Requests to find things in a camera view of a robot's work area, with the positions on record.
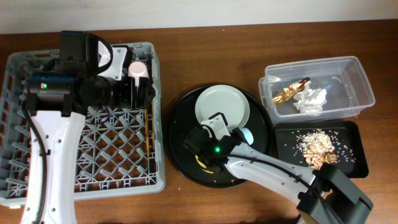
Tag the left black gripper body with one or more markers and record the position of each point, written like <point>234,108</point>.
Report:
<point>134,92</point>

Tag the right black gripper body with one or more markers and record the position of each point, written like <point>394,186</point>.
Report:
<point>193,142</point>

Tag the yellow bowl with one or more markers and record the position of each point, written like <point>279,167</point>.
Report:
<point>205,165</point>

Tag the blue cup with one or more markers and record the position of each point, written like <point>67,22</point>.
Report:
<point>247,136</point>

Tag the pink cup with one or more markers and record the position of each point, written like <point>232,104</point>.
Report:
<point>137,70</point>

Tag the gold brown snack wrapper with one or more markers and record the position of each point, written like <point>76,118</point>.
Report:
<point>287,93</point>

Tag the food scraps and rice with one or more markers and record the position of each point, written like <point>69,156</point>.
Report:
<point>320,146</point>

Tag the white napkin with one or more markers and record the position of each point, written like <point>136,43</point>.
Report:
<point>310,100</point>

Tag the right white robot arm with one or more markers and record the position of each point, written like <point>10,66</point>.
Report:
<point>325,195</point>

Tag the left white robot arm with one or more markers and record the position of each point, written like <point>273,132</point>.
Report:
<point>56,122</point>

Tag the grey plastic dishwasher rack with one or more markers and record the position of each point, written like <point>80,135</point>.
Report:
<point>112,159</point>

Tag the round black serving tray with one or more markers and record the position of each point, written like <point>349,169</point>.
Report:
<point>182,120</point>

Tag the grey round plate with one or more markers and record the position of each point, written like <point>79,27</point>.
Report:
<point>223,99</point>

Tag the black rectangular tray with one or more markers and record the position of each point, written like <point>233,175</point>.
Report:
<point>345,141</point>

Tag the clear plastic bin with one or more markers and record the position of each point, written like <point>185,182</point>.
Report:
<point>348,90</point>

